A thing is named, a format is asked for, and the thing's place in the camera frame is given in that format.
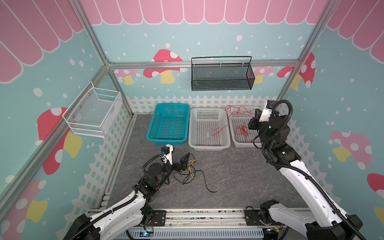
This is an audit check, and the black cable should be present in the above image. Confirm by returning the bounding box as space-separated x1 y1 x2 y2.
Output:
173 152 217 194

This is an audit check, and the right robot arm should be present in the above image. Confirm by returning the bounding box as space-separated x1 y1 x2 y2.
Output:
248 100 365 240

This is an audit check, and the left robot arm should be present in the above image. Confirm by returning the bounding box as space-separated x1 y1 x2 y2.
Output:
64 152 191 240

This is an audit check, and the right white plastic basket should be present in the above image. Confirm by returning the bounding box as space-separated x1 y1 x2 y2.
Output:
225 105 262 148

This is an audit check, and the white plastic basket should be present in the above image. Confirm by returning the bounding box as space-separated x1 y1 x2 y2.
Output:
225 105 262 148
188 108 231 151

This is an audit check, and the teal plastic basket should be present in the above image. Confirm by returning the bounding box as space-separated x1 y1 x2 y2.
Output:
147 103 191 146

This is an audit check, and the middle white plastic basket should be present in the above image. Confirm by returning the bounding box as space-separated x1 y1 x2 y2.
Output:
188 108 231 151

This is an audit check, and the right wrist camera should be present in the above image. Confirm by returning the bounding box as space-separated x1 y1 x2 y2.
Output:
259 100 277 122

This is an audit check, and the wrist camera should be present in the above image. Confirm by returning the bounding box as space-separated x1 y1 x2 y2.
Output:
259 100 277 122
161 144 174 165

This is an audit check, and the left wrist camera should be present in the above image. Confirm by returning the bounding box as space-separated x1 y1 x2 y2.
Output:
161 144 174 165

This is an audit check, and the black wire mesh wall basket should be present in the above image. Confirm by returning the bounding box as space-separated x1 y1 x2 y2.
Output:
191 56 255 91

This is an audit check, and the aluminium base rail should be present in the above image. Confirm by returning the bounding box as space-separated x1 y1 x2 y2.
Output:
80 207 331 240

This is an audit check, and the white wire mesh wall basket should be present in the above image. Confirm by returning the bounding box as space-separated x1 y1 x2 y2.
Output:
63 82 123 138

